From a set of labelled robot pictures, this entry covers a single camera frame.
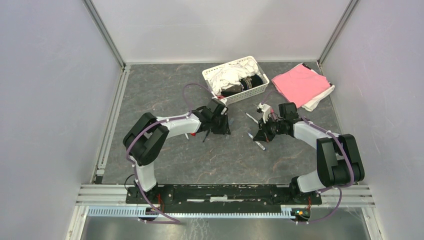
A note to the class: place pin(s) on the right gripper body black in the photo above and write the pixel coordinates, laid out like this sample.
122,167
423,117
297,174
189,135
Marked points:
274,127

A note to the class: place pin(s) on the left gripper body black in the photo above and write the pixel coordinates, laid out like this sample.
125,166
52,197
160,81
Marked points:
219,124

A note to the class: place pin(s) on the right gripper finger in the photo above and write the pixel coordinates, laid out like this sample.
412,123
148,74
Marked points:
261,137
262,126

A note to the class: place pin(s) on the white plastic basket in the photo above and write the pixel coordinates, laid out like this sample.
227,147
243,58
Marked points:
243,95

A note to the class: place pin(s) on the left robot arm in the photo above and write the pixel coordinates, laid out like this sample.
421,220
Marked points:
145,140

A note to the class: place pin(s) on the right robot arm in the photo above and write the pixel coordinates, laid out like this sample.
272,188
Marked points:
338,160

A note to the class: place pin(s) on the black pen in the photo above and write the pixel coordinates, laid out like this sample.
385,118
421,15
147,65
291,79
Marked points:
206,135

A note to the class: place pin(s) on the white folded cloth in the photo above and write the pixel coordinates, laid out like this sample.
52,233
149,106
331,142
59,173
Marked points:
310,87

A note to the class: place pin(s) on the pink folded cloth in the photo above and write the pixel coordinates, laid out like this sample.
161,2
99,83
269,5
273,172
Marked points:
285,85

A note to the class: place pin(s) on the white cloth in basket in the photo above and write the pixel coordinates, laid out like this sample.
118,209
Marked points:
230,75

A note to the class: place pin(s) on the black cloth in basket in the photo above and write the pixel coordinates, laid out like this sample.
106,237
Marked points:
247,83

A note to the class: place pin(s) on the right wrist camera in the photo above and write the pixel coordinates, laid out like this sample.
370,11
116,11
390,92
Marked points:
265,109

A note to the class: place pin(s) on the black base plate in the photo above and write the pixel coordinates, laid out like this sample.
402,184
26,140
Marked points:
222,199

